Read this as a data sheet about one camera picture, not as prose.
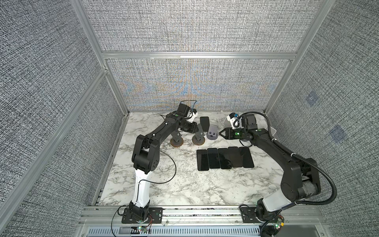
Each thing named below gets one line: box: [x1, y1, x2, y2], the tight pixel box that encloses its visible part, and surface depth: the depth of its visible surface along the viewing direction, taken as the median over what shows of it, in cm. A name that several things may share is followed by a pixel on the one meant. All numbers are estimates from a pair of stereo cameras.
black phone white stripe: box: [199, 116, 210, 132], surface depth 116 cm
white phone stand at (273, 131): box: [269, 126, 277, 137], surface depth 96 cm
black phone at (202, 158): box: [196, 149, 210, 172], surface depth 94 cm
